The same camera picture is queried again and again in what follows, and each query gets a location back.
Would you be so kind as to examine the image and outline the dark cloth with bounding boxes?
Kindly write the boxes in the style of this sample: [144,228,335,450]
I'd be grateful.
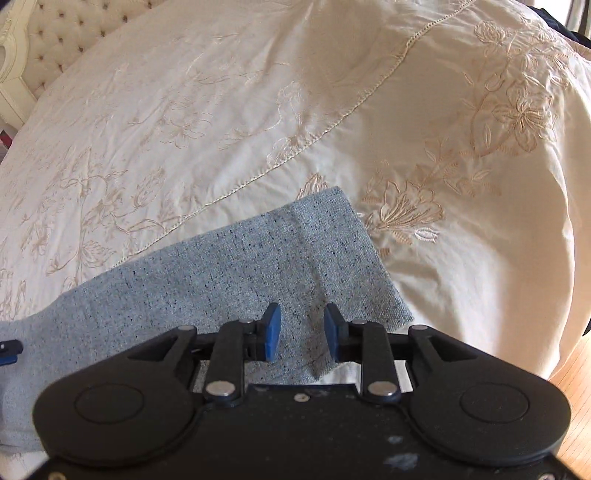
[526,4,591,44]

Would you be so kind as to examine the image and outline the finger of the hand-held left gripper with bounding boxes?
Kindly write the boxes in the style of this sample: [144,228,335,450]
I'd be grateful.
[0,339,25,368]

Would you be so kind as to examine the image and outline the grey speckled pants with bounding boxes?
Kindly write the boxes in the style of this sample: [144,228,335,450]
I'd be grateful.
[0,186,415,455]

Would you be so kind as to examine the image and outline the cream embroidered bedspread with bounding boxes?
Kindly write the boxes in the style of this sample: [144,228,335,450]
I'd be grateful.
[0,0,588,384]

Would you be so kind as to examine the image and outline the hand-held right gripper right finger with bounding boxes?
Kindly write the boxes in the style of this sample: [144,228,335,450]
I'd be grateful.
[322,302,482,404]

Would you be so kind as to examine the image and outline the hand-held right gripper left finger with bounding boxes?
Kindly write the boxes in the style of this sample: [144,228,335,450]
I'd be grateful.
[124,302,283,404]

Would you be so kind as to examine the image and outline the cream tufted headboard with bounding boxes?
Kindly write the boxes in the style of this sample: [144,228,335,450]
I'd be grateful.
[0,0,153,132]

